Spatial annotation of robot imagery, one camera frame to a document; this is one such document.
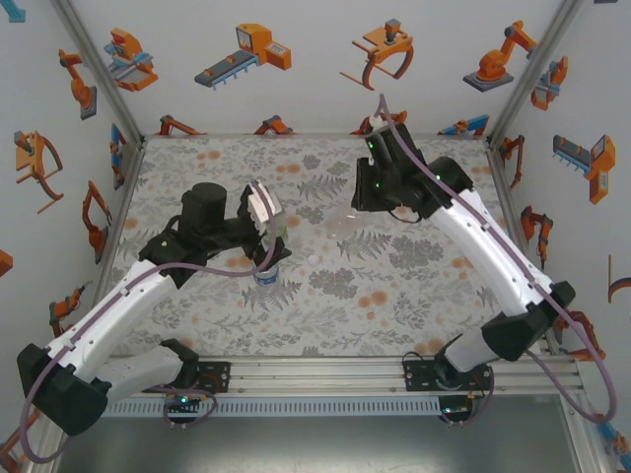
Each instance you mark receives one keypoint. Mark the clear bottle with blue label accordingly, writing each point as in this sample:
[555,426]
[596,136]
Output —
[266,280]

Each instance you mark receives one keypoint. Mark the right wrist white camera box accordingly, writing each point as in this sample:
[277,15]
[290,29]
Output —
[374,120]

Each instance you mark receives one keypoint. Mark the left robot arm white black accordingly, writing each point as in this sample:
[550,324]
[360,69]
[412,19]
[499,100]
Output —
[118,305]

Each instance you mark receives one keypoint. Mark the clear plastic bottle without label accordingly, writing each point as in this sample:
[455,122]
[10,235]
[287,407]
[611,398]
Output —
[351,222]

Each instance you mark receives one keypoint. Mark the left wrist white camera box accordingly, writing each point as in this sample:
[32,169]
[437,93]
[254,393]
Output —
[259,207]

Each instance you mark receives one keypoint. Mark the grey metal panel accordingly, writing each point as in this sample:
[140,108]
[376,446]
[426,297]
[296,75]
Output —
[315,443]

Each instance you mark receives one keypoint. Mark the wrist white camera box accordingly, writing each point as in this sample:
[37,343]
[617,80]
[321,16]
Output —
[259,207]
[374,120]

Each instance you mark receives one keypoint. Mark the aluminium corner post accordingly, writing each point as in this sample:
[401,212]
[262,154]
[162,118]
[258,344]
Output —
[103,74]
[530,74]

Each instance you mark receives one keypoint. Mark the white plastic bottle cap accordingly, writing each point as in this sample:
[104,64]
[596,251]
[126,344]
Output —
[314,260]

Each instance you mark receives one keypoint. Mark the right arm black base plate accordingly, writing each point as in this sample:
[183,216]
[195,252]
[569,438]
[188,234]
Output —
[414,377]

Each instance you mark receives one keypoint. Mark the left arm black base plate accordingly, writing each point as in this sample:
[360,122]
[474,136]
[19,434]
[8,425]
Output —
[222,377]

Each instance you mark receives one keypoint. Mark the aluminium front rail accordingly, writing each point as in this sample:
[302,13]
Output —
[315,379]

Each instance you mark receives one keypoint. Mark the aluminium side rail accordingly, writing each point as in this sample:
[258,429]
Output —
[129,172]
[507,197]

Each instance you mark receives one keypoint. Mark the floral table cloth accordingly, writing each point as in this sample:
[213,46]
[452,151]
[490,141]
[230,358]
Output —
[305,325]

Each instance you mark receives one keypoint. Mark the green plastic bottle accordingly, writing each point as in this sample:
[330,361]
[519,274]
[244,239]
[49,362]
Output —
[282,227]

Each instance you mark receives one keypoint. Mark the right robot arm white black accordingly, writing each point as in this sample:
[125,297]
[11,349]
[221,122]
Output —
[483,246]

